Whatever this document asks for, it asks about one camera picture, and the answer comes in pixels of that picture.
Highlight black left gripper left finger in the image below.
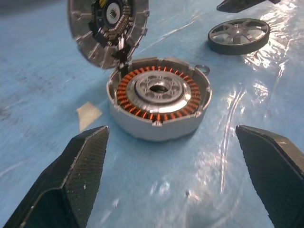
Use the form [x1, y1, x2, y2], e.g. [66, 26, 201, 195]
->
[3, 125, 110, 228]

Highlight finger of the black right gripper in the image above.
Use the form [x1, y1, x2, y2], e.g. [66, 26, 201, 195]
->
[216, 0, 281, 13]

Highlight beige tape piece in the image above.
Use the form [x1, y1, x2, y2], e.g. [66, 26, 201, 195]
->
[76, 101, 103, 133]

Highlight blue table mat plastic film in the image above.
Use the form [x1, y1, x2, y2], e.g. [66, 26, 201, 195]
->
[0, 0, 304, 228]

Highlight silver spoked rotor black rim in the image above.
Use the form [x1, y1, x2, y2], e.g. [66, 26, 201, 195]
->
[208, 18, 271, 56]

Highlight grey motor lid circuit board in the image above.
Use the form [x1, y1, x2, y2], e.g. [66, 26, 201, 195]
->
[67, 0, 150, 70]

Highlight grey motor base copper windings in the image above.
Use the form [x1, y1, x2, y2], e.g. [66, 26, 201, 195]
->
[106, 56, 213, 143]

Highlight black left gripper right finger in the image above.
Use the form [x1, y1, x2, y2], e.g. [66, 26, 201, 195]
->
[236, 125, 304, 228]

